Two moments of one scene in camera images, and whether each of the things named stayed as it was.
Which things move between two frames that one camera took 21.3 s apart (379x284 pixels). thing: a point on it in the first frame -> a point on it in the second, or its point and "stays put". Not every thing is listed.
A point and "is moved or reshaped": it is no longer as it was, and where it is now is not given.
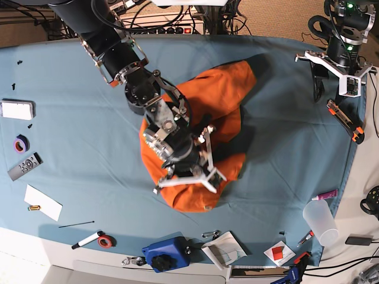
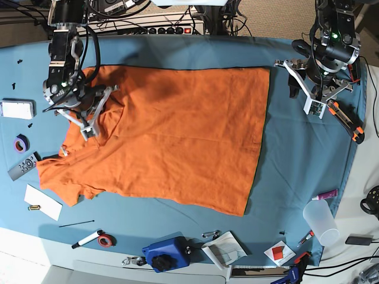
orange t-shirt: x=214 y=100 is moved or reshaped
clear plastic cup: x=320 y=219 stays put
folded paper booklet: x=224 y=250 stays put
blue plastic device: x=169 y=252 stays put
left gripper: x=350 y=84 -> x=319 y=90
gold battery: x=34 y=207 stays put
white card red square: x=280 y=253 stays put
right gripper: x=187 y=160 -> x=81 y=105
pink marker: x=330 y=194 stays put
